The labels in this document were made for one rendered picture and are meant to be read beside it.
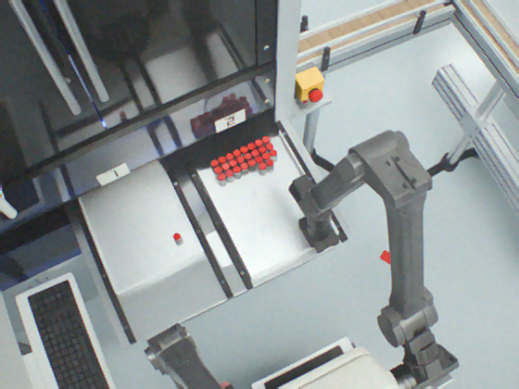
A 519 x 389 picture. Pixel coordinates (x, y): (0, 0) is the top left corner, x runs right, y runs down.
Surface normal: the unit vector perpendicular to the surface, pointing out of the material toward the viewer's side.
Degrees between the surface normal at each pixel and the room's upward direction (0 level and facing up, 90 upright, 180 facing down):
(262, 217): 0
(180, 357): 41
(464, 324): 0
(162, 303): 0
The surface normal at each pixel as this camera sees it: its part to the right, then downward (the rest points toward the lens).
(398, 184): -0.04, -0.49
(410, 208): 0.43, 0.51
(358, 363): -0.31, -0.83
